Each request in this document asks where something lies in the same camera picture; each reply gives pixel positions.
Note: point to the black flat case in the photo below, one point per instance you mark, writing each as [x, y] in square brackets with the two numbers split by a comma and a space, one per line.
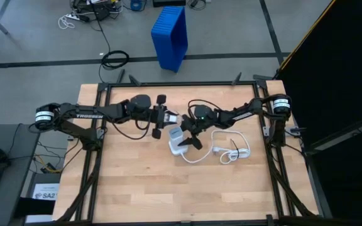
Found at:
[168, 3]

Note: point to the black electronics pile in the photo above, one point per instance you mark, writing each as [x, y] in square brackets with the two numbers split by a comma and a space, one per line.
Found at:
[100, 12]

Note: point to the white power strip tower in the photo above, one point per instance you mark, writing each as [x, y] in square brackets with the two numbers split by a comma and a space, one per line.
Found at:
[178, 149]

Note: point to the black desk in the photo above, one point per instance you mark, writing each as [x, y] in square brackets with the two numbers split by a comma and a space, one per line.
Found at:
[11, 175]

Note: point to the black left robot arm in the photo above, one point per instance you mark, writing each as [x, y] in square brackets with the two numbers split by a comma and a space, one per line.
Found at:
[86, 115]

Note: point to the small white charger adapter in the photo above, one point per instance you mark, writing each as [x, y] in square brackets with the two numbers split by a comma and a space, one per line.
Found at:
[173, 118]

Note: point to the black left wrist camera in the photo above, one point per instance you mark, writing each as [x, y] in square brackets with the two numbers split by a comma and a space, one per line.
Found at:
[140, 102]

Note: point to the blue plastic crate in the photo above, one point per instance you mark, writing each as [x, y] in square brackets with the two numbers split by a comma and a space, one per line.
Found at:
[168, 34]

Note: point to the black box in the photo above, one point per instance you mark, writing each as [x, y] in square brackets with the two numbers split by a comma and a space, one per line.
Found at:
[33, 207]

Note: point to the white flat power strip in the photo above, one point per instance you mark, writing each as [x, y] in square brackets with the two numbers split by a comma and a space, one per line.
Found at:
[72, 16]

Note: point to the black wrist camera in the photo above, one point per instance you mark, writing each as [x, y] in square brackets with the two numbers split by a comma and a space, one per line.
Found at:
[140, 102]
[202, 111]

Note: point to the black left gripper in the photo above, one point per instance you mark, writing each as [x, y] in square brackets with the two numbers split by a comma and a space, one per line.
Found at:
[159, 117]

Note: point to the blue round object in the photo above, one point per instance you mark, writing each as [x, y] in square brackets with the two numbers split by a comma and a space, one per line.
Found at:
[136, 4]

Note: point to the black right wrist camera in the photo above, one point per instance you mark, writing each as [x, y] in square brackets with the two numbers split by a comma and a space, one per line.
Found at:
[202, 111]

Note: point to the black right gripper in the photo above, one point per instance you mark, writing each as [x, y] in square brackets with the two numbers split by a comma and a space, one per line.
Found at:
[200, 125]

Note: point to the black curtain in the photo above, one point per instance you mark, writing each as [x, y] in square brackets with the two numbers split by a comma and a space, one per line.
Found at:
[341, 78]

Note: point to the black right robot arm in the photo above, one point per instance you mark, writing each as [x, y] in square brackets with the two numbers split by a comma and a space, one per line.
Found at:
[247, 113]

